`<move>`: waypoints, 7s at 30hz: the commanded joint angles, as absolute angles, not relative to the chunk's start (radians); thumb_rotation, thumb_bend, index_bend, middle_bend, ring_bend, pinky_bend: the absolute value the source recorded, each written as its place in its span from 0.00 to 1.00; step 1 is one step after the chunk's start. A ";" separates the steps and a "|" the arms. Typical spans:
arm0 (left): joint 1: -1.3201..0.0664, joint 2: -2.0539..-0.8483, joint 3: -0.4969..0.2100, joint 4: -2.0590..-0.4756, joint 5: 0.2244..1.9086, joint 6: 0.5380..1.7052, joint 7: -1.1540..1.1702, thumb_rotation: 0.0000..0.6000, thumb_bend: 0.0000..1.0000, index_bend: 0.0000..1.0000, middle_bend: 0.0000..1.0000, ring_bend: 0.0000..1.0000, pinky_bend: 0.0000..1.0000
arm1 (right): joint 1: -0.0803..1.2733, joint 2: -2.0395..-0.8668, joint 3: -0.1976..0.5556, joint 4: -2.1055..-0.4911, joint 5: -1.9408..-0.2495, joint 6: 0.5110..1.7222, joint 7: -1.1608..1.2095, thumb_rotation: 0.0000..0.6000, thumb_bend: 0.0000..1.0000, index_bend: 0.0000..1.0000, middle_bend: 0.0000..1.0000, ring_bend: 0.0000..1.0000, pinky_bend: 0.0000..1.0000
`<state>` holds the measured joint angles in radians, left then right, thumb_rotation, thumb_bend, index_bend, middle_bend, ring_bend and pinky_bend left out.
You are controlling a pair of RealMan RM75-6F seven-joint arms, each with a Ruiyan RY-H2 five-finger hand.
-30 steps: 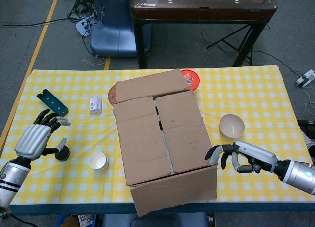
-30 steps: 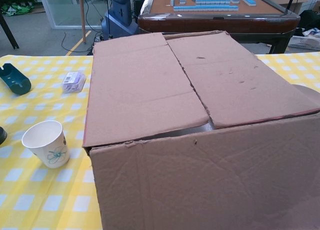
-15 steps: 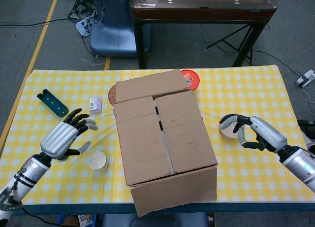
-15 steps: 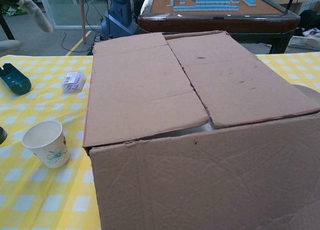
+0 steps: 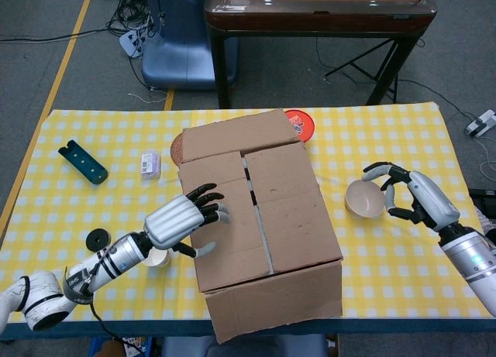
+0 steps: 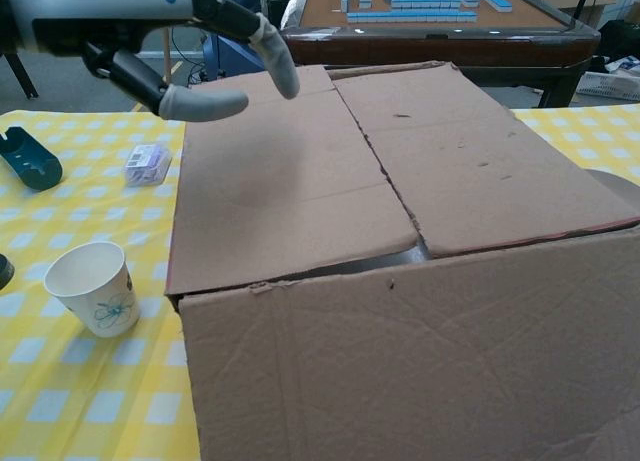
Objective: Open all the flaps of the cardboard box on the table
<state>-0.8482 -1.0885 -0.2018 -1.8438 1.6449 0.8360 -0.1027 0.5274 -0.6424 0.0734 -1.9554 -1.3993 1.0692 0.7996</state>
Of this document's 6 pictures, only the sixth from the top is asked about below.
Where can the white plastic basket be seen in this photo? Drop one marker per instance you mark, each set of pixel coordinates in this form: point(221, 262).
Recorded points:
point(610, 86)

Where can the dark teal plastic holder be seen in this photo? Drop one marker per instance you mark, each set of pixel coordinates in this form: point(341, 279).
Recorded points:
point(30, 166)

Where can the blue machine base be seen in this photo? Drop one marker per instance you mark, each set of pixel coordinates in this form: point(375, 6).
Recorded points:
point(235, 56)

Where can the short blue mahjong tile row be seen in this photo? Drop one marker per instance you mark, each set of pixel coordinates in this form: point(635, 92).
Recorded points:
point(425, 3)

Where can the black round disc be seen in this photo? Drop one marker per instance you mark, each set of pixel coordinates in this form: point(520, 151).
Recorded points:
point(5, 271)

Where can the yellow white checkered tablecloth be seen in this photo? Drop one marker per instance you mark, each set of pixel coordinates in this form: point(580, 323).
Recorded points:
point(75, 381)

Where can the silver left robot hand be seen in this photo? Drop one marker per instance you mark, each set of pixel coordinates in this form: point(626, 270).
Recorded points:
point(100, 1)

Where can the brown cardboard box red tape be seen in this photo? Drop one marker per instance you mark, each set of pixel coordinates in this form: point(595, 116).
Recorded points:
point(400, 356)

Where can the black bag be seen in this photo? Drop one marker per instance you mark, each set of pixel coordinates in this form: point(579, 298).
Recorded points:
point(620, 38)

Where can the dark wood mahjong table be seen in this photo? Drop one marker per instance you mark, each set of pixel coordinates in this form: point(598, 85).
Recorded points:
point(450, 46)

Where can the long blue mahjong tile row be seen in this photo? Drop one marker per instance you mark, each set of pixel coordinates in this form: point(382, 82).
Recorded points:
point(410, 16)

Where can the wooden pole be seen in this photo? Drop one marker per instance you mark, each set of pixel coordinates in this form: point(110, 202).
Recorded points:
point(168, 56)

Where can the white paper cup blue flower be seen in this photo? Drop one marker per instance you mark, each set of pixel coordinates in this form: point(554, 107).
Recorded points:
point(107, 306)

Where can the black table leg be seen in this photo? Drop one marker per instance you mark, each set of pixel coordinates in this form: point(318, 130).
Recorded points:
point(22, 73)

